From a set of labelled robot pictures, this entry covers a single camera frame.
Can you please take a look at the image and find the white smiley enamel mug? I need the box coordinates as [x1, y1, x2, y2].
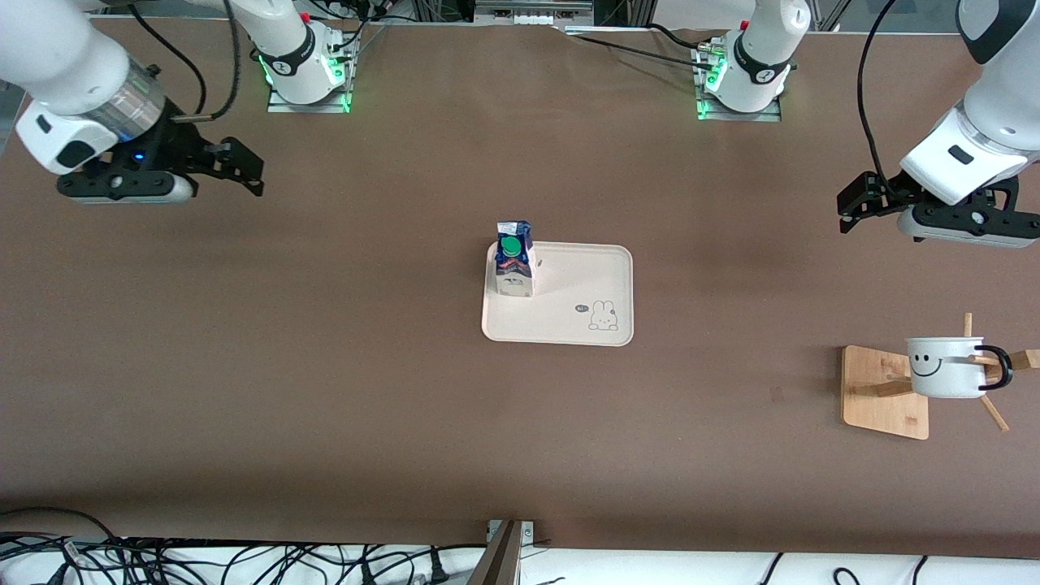
[906, 336, 1014, 399]

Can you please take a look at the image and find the wooden cup stand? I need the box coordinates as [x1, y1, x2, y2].
[841, 313, 1040, 441]

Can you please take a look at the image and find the cream tray with bunny print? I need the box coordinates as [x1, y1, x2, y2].
[481, 241, 635, 348]

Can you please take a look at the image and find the slanted grey beam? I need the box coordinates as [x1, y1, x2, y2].
[467, 520, 525, 585]

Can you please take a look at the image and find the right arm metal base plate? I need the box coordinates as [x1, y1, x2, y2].
[266, 49, 353, 115]

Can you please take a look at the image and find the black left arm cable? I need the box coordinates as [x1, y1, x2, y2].
[857, 0, 907, 200]

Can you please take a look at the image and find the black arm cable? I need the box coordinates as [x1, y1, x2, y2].
[130, 0, 242, 123]
[857, 0, 907, 200]

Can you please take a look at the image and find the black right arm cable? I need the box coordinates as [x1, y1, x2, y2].
[130, 0, 242, 123]

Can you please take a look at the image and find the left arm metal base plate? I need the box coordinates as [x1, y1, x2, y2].
[695, 49, 783, 124]

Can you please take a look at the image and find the black cable on table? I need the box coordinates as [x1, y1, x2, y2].
[565, 23, 726, 71]

